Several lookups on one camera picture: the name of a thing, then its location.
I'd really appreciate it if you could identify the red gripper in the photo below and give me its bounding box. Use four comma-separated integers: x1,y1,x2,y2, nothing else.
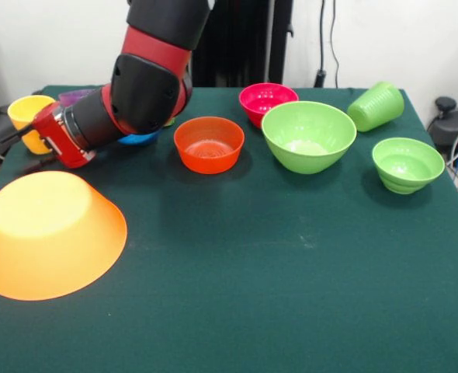
2,101,97,169

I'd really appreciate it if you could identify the yellow ribbed cup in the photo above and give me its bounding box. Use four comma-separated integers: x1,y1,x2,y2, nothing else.
7,95,57,155

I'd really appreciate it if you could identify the large orange bowl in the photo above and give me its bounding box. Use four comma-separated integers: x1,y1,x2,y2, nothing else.
0,170,128,302

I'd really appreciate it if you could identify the red bowl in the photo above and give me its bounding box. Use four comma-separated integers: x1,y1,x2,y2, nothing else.
173,117,245,175

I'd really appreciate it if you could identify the purple cup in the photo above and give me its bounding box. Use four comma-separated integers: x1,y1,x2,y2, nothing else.
58,88,98,106

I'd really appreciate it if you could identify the blue ribbed bowl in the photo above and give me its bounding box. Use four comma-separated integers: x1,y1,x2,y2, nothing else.
118,130,164,148

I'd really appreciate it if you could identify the pink bowl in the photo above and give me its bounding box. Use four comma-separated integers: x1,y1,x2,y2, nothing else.
238,82,300,129

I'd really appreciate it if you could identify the dark green tablecloth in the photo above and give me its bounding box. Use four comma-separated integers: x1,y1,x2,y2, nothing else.
0,85,458,373

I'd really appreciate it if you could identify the large green bowl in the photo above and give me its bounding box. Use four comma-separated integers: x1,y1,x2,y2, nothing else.
261,100,358,175

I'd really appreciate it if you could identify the green smooth cup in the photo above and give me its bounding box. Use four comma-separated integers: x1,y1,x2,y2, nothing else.
346,80,405,133

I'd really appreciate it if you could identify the small green ribbed bowl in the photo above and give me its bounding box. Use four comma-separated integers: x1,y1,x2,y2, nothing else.
371,137,446,195

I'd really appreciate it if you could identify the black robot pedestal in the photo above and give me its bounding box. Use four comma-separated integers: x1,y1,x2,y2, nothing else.
192,0,294,89

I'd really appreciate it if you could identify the black wall cable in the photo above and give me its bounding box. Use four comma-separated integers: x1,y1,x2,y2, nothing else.
314,0,341,89

